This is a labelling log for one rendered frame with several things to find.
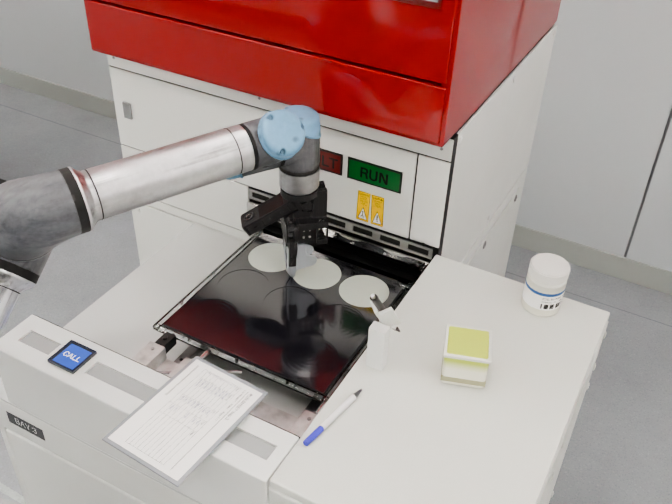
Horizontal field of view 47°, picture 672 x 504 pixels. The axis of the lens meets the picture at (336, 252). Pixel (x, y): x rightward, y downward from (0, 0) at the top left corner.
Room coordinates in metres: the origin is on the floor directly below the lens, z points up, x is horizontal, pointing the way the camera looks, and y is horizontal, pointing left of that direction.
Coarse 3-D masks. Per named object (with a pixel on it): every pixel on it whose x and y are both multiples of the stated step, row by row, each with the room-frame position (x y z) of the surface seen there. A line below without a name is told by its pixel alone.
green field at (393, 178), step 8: (352, 160) 1.31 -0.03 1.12; (352, 168) 1.31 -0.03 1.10; (360, 168) 1.30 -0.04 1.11; (368, 168) 1.30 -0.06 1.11; (376, 168) 1.29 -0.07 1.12; (352, 176) 1.31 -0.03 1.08; (360, 176) 1.30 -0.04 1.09; (368, 176) 1.30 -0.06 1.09; (376, 176) 1.29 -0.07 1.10; (384, 176) 1.28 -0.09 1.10; (392, 176) 1.27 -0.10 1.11; (376, 184) 1.29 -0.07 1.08; (384, 184) 1.28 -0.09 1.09; (392, 184) 1.27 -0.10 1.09
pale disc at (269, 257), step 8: (256, 248) 1.30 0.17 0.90; (264, 248) 1.31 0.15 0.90; (272, 248) 1.31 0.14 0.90; (280, 248) 1.31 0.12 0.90; (248, 256) 1.28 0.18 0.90; (256, 256) 1.28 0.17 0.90; (264, 256) 1.28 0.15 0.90; (272, 256) 1.28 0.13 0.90; (280, 256) 1.28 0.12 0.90; (256, 264) 1.25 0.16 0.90; (264, 264) 1.25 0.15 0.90; (272, 264) 1.25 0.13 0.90; (280, 264) 1.25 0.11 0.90
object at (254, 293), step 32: (320, 256) 1.28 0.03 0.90; (224, 288) 1.17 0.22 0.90; (256, 288) 1.17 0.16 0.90; (288, 288) 1.18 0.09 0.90; (192, 320) 1.07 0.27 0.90; (224, 320) 1.07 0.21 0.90; (256, 320) 1.08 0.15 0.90; (288, 320) 1.08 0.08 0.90; (320, 320) 1.09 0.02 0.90; (352, 320) 1.09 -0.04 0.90; (256, 352) 0.99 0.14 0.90; (288, 352) 1.00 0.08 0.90; (320, 352) 1.00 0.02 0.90; (352, 352) 1.00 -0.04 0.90; (320, 384) 0.92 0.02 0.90
